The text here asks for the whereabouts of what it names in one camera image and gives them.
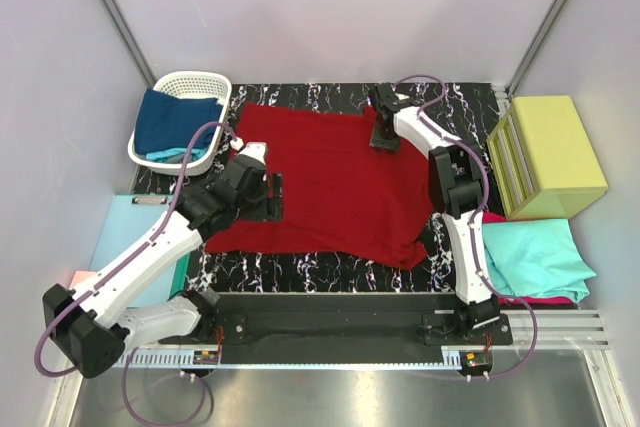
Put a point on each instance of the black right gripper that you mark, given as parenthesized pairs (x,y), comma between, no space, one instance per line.
(377,142)

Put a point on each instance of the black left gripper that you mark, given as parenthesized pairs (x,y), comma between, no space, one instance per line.
(273,197)

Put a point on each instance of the red t-shirt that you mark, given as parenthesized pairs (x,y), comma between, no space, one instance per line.
(339,193)

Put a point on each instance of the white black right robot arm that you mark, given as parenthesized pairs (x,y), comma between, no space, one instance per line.
(458,189)

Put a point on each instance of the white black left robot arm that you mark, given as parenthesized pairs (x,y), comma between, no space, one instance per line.
(94,323)

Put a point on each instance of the light blue t-shirt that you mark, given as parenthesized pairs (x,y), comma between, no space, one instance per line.
(175,155)

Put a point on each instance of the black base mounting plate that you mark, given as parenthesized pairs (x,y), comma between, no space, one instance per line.
(339,329)

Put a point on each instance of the folded magenta t-shirt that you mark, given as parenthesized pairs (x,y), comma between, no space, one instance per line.
(492,218)

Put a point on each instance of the navy blue t-shirt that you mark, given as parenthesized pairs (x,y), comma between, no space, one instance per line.
(165,122)

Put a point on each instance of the green clipboard with paper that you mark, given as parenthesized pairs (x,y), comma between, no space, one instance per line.
(130,217)

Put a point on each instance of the white plastic laundry basket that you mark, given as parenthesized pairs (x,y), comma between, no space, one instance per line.
(186,85)

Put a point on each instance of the yellow drawer box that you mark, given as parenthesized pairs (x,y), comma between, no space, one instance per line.
(543,161)

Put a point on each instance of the folded turquoise t-shirt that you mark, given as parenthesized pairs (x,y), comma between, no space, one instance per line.
(536,259)

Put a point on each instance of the pink sponge block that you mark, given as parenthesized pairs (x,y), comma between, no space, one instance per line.
(82,276)

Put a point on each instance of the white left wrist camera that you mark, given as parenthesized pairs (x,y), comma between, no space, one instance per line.
(255,150)

